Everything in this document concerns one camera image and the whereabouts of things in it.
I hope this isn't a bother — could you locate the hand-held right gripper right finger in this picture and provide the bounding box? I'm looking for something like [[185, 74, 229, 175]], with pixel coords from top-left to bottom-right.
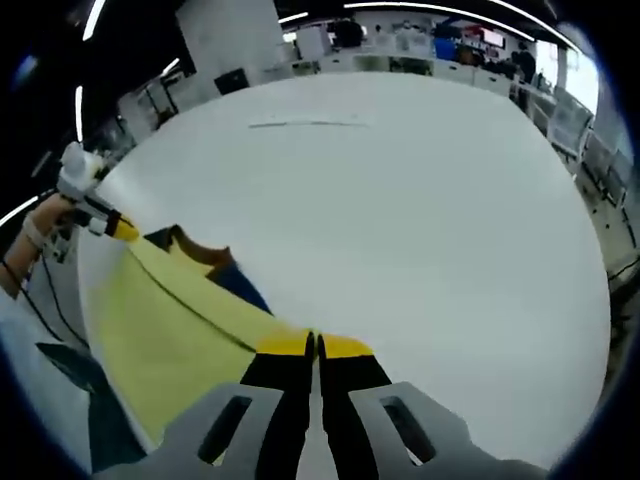
[[317, 332, 471, 480]]

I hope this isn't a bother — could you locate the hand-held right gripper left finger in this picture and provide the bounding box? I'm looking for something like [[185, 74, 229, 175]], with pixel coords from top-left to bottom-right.
[[162, 330, 317, 480]]

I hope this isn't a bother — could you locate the yellow blue black garment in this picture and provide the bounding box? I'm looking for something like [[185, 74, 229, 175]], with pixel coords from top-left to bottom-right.
[[92, 224, 314, 454]]

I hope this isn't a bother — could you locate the person's left hand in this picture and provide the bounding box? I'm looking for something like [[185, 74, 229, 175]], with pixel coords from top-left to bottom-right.
[[27, 197, 84, 241]]

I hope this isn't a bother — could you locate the white wrist band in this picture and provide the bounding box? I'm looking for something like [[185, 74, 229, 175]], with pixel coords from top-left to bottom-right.
[[22, 217, 46, 249]]

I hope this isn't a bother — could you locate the person's white shirt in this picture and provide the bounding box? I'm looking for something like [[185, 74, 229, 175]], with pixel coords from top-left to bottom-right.
[[0, 289, 96, 480]]

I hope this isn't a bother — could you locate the black panel on pillar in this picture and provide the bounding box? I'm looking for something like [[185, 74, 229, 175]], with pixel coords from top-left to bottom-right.
[[214, 68, 250, 96]]

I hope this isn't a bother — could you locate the white square pillar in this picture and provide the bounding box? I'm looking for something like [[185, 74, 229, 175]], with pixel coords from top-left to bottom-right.
[[174, 0, 284, 101]]

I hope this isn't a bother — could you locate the white rolling board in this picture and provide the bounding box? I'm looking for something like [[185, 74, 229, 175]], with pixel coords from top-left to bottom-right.
[[298, 25, 332, 57]]

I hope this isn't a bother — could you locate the white cabinet row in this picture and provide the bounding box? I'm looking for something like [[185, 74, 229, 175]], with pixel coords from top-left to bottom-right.
[[259, 47, 516, 96]]

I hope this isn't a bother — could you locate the white office chair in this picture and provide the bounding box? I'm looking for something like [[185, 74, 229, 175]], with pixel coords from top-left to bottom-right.
[[547, 88, 596, 157], [582, 132, 632, 206]]

